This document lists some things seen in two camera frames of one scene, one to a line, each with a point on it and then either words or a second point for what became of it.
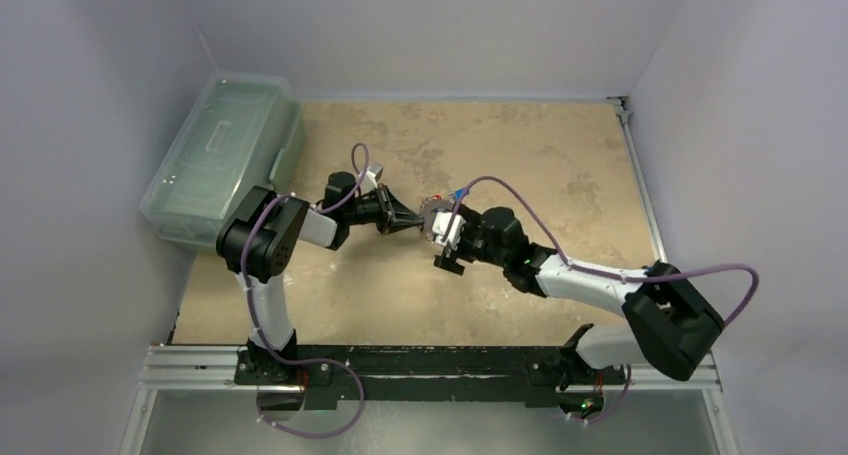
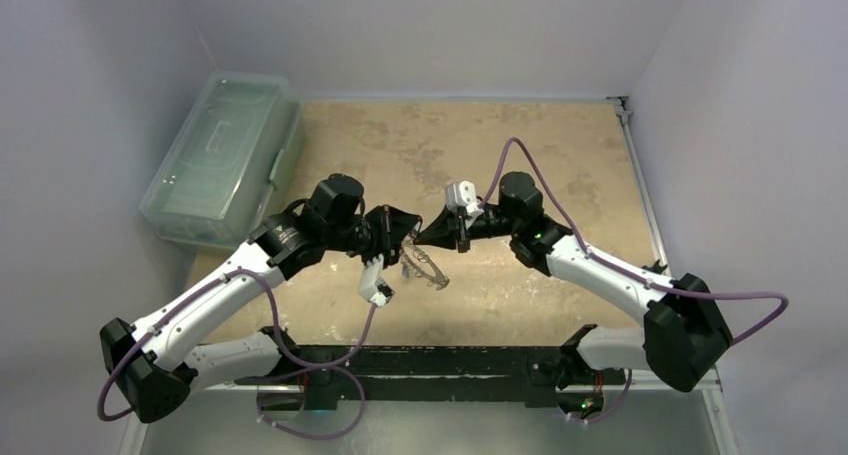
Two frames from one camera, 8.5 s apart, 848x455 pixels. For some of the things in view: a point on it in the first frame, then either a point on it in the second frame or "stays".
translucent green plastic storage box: [248, 132] stays
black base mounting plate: [535, 374] stays
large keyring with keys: [427, 207] to [415, 261]
